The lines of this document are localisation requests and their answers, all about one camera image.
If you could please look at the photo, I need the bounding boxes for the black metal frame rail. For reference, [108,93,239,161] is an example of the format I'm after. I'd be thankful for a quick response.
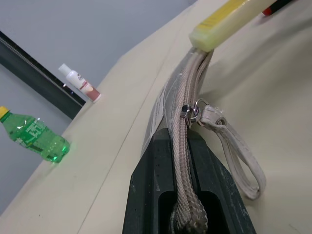
[0,31,87,120]

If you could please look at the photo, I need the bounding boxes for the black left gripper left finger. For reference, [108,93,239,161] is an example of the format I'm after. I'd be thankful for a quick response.
[122,128,180,234]

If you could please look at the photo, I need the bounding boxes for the beige grid zipper pouch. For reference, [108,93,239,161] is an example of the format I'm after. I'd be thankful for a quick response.
[140,46,267,234]

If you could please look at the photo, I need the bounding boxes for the white pink-labelled bottle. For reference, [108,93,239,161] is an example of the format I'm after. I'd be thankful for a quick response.
[58,63,102,103]

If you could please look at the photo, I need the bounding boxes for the red marker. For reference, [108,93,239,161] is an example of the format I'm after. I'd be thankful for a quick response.
[262,0,293,16]

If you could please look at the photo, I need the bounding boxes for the green plastic soda bottle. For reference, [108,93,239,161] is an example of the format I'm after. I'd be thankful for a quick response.
[0,106,71,164]

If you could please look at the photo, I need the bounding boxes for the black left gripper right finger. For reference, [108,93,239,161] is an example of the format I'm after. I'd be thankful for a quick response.
[187,131,257,234]

